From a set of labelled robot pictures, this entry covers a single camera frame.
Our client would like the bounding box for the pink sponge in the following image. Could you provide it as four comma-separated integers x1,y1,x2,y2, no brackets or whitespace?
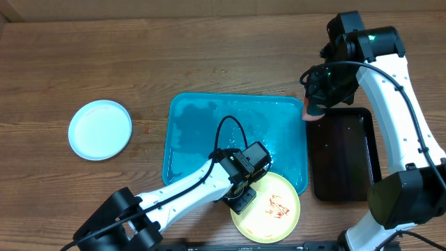
302,98,325,121

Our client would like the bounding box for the yellow plate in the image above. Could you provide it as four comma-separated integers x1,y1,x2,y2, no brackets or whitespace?
231,172,300,243

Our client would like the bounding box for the light blue plate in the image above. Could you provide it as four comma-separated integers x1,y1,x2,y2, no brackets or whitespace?
68,100,132,161

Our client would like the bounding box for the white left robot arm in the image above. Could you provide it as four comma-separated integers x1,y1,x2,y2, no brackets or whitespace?
73,142,271,250

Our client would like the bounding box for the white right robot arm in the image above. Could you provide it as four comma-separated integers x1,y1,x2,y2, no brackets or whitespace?
300,11,445,250

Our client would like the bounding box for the teal plastic tray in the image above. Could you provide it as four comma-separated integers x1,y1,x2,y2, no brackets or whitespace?
162,93,309,194

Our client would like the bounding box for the black water tray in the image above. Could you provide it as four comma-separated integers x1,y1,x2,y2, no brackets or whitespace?
306,107,382,202

